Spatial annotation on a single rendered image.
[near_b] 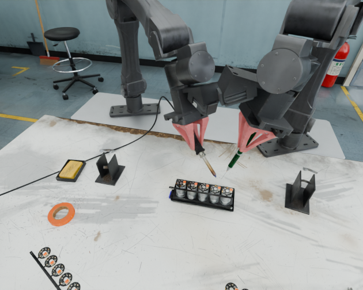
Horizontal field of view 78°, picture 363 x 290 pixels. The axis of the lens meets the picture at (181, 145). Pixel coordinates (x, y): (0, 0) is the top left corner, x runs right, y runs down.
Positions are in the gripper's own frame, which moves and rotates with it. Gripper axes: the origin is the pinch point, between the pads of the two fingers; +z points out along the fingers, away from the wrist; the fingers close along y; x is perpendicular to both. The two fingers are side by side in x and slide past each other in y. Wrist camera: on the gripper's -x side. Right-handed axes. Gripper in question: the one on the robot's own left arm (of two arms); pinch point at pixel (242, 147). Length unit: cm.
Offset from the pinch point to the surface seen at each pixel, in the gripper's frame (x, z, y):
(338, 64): 193, -2, -188
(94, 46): -72, 100, -312
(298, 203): 21.9, 11.6, 3.5
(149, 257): -13.9, 24.6, 12.1
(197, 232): -3.5, 20.9, 7.7
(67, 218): -32.4, 29.7, 1.4
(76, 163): -34.3, 29.8, -16.9
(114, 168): -23.8, 24.5, -12.0
